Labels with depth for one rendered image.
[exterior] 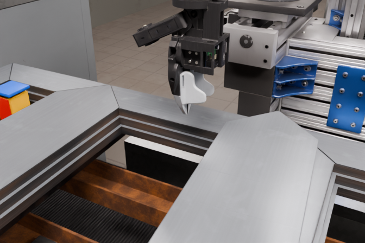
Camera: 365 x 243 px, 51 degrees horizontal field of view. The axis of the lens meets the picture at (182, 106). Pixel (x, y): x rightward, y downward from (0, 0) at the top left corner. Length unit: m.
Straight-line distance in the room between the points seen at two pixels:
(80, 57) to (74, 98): 0.54
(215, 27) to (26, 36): 0.75
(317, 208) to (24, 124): 0.56
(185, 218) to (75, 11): 0.97
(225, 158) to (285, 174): 0.10
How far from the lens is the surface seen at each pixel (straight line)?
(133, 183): 0.90
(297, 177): 0.65
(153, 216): 0.80
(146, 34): 0.67
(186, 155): 1.01
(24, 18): 1.24
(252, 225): 0.56
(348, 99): 1.08
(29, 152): 0.74
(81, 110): 0.85
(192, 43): 0.62
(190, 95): 0.67
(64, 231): 0.78
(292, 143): 0.74
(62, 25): 1.35
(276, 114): 0.83
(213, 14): 0.61
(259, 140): 0.73
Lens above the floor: 1.25
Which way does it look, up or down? 27 degrees down
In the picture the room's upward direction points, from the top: straight up
